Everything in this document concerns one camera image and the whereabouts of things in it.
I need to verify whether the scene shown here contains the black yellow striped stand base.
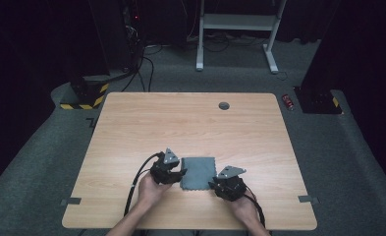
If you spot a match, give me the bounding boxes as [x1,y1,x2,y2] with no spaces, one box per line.
[59,74,110,111]

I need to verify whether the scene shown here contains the grey cloth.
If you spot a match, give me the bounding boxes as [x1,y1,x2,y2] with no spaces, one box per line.
[179,156,218,192]

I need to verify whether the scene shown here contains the grey tape strip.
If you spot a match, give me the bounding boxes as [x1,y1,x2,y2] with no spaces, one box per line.
[60,197,83,207]
[298,195,320,205]

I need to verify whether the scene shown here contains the person's left hand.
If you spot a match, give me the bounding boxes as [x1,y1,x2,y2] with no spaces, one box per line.
[137,172,173,208]

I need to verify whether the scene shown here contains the black floor cables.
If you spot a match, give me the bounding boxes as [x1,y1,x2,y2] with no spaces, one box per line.
[121,43,164,93]

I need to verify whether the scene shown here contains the dark equipment rack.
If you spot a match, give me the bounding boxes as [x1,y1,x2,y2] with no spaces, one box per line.
[88,0,145,72]

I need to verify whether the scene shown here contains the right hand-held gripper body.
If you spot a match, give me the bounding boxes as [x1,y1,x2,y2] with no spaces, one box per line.
[213,165,248,203]

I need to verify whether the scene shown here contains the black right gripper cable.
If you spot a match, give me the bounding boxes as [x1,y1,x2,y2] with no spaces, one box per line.
[245,185,267,229]

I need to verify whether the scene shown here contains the white metal stand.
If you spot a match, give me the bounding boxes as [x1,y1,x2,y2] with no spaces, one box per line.
[195,0,287,75]

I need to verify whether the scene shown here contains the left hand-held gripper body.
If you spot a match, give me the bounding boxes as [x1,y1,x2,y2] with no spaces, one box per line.
[149,147,182,186]

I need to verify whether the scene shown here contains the red can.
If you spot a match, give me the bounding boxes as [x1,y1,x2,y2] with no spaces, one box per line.
[281,93,295,111]

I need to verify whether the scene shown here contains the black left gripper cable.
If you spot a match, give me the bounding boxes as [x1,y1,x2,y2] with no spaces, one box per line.
[123,150,166,217]

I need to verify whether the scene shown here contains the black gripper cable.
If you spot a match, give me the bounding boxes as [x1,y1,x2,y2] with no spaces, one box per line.
[123,150,166,217]
[245,185,267,229]

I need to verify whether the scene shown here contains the person's right hand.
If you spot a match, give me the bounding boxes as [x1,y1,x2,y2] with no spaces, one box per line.
[229,192,261,228]

